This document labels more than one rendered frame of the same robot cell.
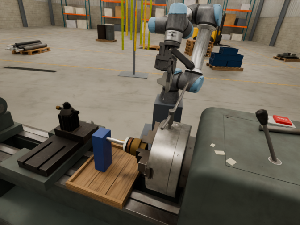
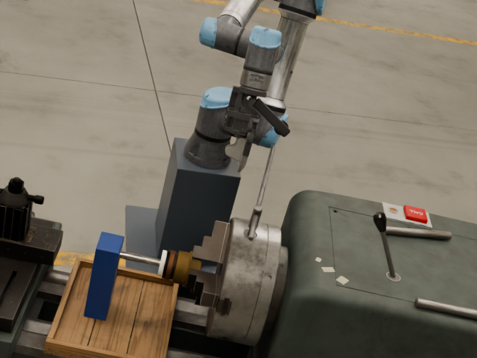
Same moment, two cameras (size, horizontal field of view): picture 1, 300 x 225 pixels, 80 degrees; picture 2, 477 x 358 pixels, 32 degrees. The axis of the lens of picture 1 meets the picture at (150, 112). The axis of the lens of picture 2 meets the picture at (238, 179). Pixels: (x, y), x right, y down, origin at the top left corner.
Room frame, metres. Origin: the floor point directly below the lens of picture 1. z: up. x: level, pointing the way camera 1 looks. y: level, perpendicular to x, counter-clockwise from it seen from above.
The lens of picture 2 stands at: (-0.95, 0.63, 2.36)
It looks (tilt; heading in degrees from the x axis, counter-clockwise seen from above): 30 degrees down; 338
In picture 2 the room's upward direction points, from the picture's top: 15 degrees clockwise
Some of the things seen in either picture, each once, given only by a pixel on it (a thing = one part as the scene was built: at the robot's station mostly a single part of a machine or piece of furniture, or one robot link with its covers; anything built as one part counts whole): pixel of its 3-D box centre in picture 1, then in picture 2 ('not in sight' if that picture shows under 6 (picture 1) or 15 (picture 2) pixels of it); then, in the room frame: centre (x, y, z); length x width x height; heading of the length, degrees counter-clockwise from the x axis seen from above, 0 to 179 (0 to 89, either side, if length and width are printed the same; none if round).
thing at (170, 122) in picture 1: (170, 122); (253, 225); (0.61, -0.08, 1.26); 0.02 x 0.02 x 0.12
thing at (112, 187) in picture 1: (112, 168); (116, 313); (0.71, 0.18, 0.89); 0.36 x 0.30 x 0.04; 163
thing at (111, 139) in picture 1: (116, 141); (140, 258); (0.70, 0.15, 1.08); 0.13 x 0.07 x 0.07; 73
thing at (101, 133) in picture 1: (102, 150); (103, 276); (0.73, 0.23, 1.00); 0.08 x 0.06 x 0.23; 163
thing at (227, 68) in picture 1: (226, 58); not in sight; (7.41, -2.86, 0.39); 1.20 x 0.80 x 0.79; 95
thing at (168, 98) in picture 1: (169, 93); (210, 143); (1.21, -0.13, 1.15); 0.15 x 0.15 x 0.10
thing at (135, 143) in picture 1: (137, 147); (182, 268); (0.67, 0.05, 1.08); 0.09 x 0.09 x 0.09; 73
